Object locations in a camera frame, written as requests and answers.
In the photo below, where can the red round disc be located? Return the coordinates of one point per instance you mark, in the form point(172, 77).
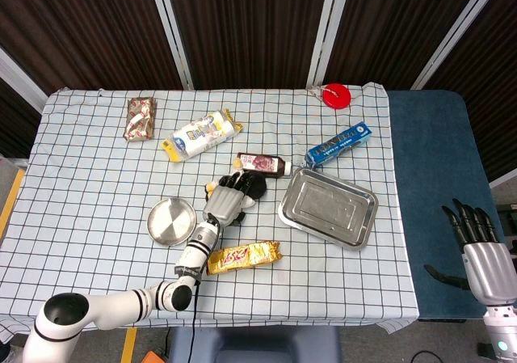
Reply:
point(338, 96)

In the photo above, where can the gold biscuit packet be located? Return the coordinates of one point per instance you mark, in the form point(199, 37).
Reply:
point(242, 257)

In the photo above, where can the white divider frame post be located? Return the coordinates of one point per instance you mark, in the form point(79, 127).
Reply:
point(20, 80)
point(329, 31)
point(456, 31)
point(171, 31)

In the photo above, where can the orange floor object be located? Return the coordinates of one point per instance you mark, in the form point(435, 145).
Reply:
point(152, 357)

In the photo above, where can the white checked tablecloth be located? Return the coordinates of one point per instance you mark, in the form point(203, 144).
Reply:
point(323, 290)

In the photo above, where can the black white plush doll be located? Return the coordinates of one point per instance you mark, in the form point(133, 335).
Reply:
point(258, 185)

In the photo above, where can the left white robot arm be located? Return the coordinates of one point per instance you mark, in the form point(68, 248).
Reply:
point(113, 304)

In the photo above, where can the round steel plate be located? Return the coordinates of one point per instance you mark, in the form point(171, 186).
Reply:
point(171, 221)

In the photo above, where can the blue cookie box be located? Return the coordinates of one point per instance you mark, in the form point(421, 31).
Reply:
point(337, 144)

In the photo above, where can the rectangular steel tray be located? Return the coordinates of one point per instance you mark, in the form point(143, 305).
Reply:
point(329, 207)

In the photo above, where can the white yellow snack packet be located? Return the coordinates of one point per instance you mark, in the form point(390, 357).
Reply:
point(202, 134)

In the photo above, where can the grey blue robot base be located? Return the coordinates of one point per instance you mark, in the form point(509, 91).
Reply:
point(262, 344)

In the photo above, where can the brown divider panel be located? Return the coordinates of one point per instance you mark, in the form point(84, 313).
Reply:
point(396, 27)
point(81, 27)
point(488, 96)
point(250, 27)

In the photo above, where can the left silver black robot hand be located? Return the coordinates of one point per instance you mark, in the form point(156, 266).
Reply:
point(224, 205)

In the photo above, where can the brown drink bottle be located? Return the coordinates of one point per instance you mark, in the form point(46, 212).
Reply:
point(262, 163)

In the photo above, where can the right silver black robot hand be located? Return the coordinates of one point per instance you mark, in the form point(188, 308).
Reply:
point(490, 270)

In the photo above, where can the brown gold snack packet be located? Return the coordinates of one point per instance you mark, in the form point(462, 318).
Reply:
point(140, 119)

